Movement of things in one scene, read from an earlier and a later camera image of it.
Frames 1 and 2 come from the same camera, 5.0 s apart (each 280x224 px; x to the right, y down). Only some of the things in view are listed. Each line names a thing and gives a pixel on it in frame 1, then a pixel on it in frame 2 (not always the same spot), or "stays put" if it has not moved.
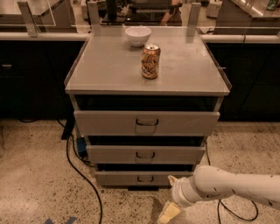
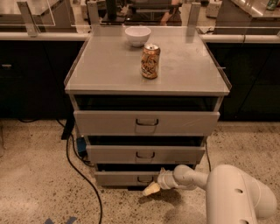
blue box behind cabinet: (81, 146) stays put
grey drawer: (145, 122) stays put
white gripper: (178, 192) -> (163, 178)
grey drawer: (137, 178) stays put
